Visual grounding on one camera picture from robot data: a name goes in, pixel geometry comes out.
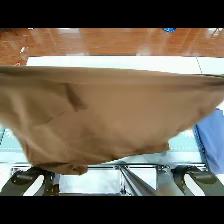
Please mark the brown T-shirt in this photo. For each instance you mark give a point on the brown T-shirt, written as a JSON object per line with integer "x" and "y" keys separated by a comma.
{"x": 110, "y": 113}

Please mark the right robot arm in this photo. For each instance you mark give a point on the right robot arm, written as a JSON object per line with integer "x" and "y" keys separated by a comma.
{"x": 200, "y": 178}

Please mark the blue garment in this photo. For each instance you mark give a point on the blue garment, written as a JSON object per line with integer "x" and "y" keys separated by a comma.
{"x": 213, "y": 140}

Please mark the silver frame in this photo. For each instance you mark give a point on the silver frame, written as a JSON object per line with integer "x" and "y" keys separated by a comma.
{"x": 140, "y": 187}

